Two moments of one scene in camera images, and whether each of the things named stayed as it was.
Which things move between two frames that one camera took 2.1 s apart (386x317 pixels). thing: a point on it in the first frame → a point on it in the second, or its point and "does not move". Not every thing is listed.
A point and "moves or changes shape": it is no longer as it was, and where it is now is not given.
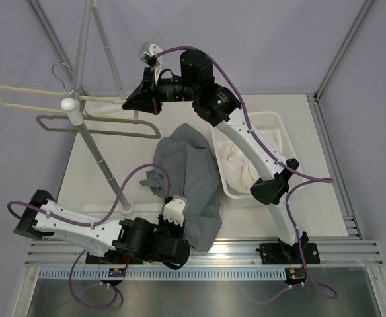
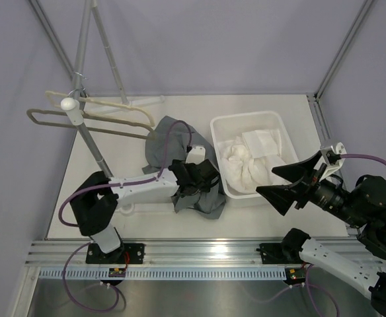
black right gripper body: [172, 90] → [332, 198]
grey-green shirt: [186, 167] moves or changes shape
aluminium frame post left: [55, 37] does not move
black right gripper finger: [142, 99] → [281, 197]
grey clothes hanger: [39, 120] → [150, 137]
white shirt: [238, 166] does not move
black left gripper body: [169, 229] → [204, 188]
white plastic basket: [238, 169] does not move
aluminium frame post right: [344, 47] does not move
